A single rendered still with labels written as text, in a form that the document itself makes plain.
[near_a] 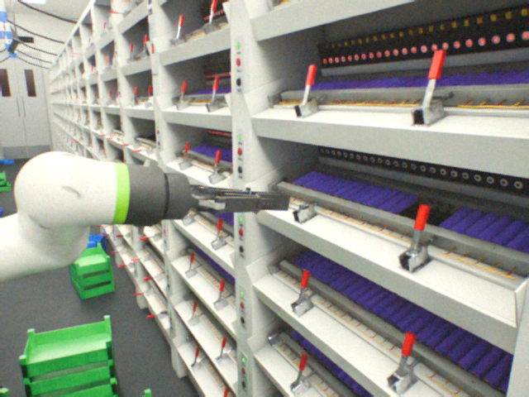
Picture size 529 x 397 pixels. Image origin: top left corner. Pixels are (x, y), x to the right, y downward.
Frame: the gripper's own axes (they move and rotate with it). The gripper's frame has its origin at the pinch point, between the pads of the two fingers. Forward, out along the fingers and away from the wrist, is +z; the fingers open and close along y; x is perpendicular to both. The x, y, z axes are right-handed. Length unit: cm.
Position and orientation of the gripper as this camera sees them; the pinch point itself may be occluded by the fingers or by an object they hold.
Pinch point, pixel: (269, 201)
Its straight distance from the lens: 73.7
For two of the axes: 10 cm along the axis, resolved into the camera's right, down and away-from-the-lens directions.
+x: 1.4, -9.7, -1.7
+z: 8.5, 0.4, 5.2
